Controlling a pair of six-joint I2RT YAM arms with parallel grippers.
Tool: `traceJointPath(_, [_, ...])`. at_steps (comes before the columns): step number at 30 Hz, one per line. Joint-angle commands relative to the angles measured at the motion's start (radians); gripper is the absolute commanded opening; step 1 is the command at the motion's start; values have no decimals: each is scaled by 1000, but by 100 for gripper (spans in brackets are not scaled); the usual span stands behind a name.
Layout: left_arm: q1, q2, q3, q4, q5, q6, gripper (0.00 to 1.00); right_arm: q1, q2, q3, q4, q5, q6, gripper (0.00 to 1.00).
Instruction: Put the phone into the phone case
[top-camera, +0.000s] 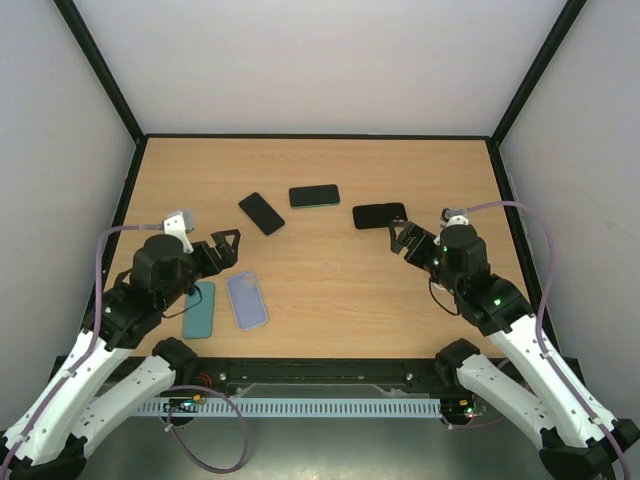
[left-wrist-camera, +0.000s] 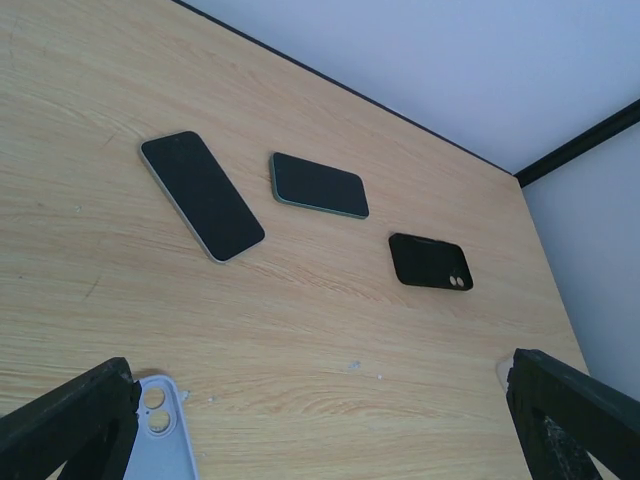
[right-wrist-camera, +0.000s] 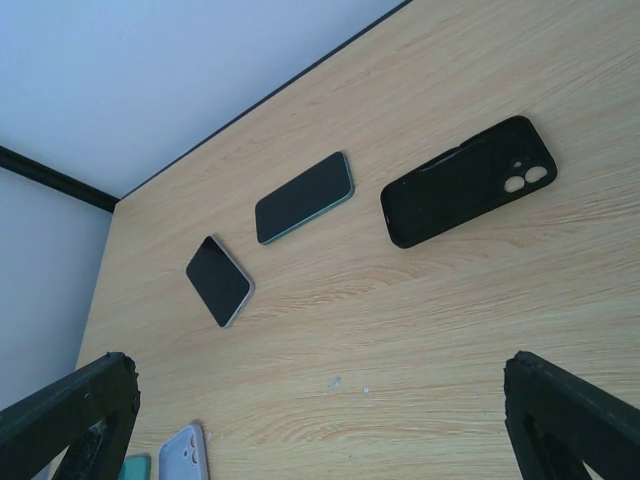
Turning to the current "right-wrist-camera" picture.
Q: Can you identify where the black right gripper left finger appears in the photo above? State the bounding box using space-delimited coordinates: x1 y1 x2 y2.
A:
1 352 140 479

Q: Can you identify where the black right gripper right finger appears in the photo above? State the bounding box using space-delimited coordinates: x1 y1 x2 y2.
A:
504 351 639 479

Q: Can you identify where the teal phone case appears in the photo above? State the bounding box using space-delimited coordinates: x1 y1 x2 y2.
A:
118 454 151 480

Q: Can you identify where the lavender phone case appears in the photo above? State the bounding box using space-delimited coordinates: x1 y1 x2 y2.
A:
158 423 209 480

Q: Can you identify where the white-edged black phone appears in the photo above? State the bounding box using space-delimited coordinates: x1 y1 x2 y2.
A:
186 236 255 328

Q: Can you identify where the black phone case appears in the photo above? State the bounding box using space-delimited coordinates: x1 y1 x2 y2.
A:
380 115 558 249

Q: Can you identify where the green-edged black phone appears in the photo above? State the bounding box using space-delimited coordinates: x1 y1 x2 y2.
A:
254 151 355 245

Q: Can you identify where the black enclosure frame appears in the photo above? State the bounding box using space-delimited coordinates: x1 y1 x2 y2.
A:
0 146 119 213

